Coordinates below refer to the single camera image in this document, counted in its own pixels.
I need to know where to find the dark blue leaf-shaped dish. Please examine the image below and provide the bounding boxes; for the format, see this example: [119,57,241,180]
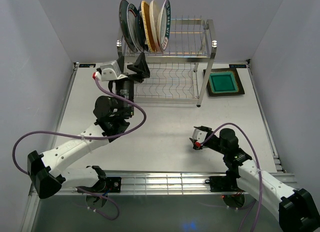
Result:
[135,8,149,51]

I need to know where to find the white plate green red rim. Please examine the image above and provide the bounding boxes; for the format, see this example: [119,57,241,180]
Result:
[126,3,142,51]

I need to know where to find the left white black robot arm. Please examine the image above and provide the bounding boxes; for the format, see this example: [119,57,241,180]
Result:
[27,52,150,199]

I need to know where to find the stainless steel two-tier dish rack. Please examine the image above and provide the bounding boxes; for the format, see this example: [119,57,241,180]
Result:
[116,15,219,108]

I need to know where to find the green square dish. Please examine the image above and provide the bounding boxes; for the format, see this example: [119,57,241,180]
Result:
[209,72,239,94]

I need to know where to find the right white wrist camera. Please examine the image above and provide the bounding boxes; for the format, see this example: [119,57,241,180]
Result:
[191,129,208,145]

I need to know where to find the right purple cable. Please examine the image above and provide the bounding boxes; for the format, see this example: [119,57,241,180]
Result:
[198,122,263,232]

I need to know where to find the square bamboo-pattern tray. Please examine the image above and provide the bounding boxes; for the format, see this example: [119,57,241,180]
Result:
[140,0,156,53]

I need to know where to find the pink cream floral round plate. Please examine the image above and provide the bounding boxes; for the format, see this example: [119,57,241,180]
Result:
[149,0,163,53]

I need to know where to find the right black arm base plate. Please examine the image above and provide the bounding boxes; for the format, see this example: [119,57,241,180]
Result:
[204,175,260,193]

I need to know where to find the large dark teal round plate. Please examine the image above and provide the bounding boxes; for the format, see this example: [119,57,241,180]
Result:
[119,0,136,53]

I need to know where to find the aluminium front rail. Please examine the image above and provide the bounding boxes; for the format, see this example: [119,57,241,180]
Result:
[32,169,236,199]

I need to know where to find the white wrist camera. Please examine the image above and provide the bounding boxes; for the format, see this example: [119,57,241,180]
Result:
[92,60,128,82]
[191,129,208,145]

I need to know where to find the white plate navy lettered rim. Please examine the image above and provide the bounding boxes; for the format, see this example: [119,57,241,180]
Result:
[157,0,171,52]

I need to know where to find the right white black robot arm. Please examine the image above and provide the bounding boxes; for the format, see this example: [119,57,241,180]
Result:
[190,123,320,232]

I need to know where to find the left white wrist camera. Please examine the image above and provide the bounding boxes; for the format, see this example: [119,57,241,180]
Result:
[92,60,128,82]

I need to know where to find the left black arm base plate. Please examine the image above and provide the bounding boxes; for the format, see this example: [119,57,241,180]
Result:
[80,177,122,194]

